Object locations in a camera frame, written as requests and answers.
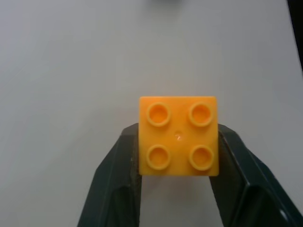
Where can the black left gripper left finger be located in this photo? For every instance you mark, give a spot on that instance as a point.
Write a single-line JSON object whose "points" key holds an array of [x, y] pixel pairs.
{"points": [[111, 184]]}

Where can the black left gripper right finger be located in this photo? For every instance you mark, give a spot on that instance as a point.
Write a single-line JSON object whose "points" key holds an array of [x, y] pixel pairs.
{"points": [[255, 189]]}

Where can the orange studded building block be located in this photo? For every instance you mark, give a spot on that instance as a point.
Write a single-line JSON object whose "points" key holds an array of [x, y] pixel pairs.
{"points": [[178, 137]]}

